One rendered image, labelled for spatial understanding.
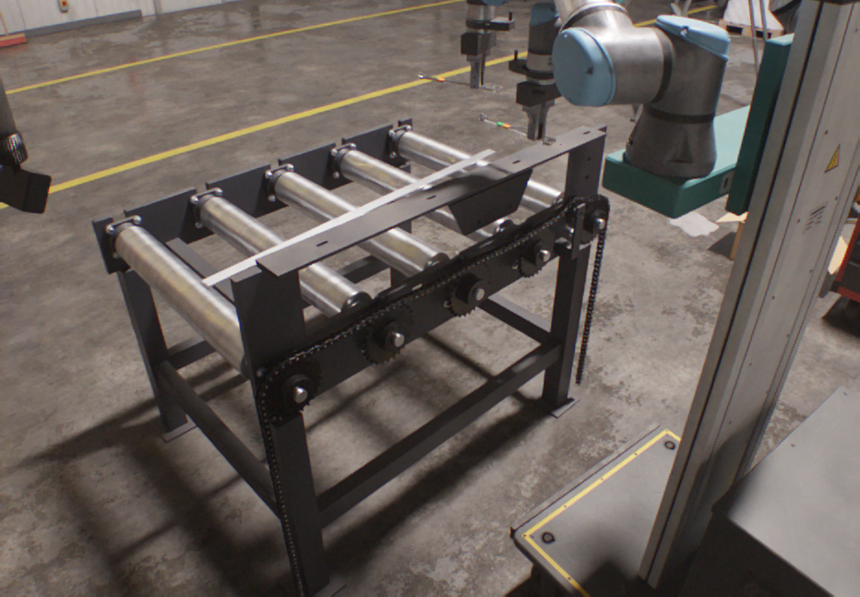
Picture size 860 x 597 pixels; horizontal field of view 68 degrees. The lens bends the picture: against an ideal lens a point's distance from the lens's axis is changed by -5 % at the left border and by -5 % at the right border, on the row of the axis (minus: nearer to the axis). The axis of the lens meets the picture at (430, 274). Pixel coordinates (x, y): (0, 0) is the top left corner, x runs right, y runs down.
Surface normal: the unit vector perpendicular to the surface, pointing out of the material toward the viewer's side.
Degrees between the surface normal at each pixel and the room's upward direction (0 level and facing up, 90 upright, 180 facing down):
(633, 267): 0
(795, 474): 0
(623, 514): 0
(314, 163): 90
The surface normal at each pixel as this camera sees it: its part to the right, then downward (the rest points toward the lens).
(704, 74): 0.18, 0.53
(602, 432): 0.00, -0.84
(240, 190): 0.69, 0.40
